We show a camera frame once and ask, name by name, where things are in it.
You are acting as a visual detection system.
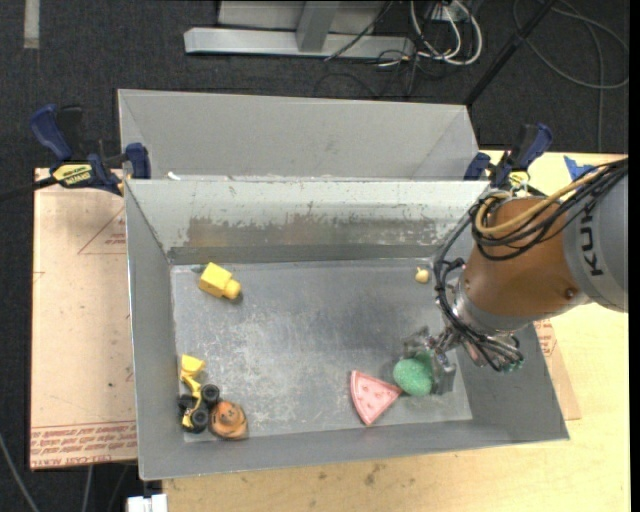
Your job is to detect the pink toy watermelon slice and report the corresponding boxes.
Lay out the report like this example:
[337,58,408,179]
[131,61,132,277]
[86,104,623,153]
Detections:
[349,369,403,427]

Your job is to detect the green foam ball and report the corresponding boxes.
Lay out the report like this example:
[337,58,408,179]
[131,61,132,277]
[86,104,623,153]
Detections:
[392,353,434,398]

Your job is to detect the orange toy pumpkin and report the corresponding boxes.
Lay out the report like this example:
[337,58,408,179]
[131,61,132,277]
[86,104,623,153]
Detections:
[207,399,250,442]

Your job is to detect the yellow toy digger, black wheels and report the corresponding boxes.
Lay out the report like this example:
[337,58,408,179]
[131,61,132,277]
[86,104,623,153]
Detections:
[176,354,222,434]

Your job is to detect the yellow block toy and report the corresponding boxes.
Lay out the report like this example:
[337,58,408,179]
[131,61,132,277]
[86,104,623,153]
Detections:
[198,261,243,302]

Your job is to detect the grey metal bin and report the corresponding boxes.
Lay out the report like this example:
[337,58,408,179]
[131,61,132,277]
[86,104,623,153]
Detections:
[117,88,571,482]

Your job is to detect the brown cardboard board, red print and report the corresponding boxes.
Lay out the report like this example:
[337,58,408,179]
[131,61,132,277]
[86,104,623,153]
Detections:
[29,167,584,471]

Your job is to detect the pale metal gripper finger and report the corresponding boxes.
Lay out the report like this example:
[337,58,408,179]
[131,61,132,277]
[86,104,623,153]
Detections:
[432,357,458,396]
[403,328,434,357]

